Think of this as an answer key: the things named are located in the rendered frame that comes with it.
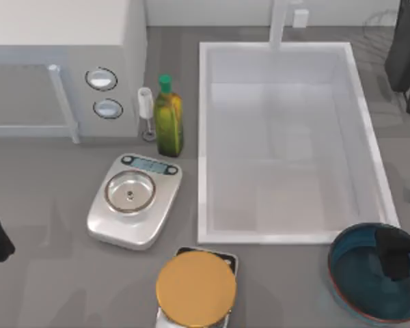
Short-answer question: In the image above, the white sink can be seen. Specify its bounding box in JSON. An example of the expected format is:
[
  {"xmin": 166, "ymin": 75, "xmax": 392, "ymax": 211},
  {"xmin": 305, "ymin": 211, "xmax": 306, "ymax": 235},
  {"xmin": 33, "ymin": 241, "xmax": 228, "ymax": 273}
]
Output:
[{"xmin": 196, "ymin": 41, "xmax": 401, "ymax": 245}]

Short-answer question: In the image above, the black metal rack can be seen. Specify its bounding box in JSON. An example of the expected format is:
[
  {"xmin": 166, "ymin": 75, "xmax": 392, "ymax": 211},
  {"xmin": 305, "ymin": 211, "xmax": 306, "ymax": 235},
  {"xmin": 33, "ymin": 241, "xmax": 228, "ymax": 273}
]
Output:
[{"xmin": 383, "ymin": 0, "xmax": 410, "ymax": 120}]

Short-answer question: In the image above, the yellow bottle with green cap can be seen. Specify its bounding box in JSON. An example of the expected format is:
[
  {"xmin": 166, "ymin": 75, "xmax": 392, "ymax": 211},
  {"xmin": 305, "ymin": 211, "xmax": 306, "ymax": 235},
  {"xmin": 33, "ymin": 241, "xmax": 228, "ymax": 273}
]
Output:
[{"xmin": 153, "ymin": 74, "xmax": 185, "ymax": 158}]

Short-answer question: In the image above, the tall white tap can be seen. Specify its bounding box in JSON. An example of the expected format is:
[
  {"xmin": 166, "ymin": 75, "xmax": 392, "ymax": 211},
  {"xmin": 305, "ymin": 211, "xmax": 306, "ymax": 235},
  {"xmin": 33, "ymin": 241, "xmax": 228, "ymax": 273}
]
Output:
[{"xmin": 269, "ymin": 0, "xmax": 288, "ymax": 52}]

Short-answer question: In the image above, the large round microwave knob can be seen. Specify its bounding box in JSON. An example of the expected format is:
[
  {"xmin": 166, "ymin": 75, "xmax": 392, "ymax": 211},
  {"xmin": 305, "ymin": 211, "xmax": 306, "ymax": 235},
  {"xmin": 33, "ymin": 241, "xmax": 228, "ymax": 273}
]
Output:
[{"xmin": 84, "ymin": 66, "xmax": 119, "ymax": 92}]

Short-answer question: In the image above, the pale microwave oven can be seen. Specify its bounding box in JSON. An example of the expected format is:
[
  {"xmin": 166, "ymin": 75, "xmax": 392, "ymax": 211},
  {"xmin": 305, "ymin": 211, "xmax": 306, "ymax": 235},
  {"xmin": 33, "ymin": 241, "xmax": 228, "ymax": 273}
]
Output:
[{"xmin": 0, "ymin": 0, "xmax": 148, "ymax": 144}]

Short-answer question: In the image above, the silver kitchen scale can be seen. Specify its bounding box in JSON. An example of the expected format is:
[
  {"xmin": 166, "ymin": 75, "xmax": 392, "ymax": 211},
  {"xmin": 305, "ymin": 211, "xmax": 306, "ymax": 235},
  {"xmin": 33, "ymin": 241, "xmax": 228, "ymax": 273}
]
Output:
[{"xmin": 85, "ymin": 152, "xmax": 184, "ymax": 251}]

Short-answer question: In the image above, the dark blue bowl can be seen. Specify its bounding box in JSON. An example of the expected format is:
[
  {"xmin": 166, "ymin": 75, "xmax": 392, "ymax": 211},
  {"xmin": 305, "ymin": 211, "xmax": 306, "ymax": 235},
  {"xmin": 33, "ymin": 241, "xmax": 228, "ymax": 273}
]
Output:
[{"xmin": 327, "ymin": 222, "xmax": 410, "ymax": 324}]

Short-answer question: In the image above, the microwave door handle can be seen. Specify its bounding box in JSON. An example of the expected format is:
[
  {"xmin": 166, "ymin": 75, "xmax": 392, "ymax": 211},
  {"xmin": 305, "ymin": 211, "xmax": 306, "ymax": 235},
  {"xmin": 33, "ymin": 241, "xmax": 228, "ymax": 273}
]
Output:
[{"xmin": 46, "ymin": 64, "xmax": 81, "ymax": 144}]

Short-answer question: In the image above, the small round microwave knob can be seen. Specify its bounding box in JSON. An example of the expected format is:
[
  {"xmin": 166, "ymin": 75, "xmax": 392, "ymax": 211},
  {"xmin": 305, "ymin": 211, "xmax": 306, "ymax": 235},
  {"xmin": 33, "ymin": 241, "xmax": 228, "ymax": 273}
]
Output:
[{"xmin": 92, "ymin": 98, "xmax": 124, "ymax": 121}]

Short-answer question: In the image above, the scale with golden round plate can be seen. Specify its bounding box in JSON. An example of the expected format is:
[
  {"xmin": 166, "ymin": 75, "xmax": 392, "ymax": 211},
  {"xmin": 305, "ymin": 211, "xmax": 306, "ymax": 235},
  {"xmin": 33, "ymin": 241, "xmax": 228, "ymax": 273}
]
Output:
[{"xmin": 154, "ymin": 246, "xmax": 240, "ymax": 328}]

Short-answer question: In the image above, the white wall socket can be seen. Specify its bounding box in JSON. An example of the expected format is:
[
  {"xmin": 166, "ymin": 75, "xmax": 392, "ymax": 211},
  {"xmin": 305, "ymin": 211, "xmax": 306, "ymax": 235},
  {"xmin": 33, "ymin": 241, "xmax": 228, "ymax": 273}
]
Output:
[{"xmin": 292, "ymin": 9, "xmax": 309, "ymax": 29}]

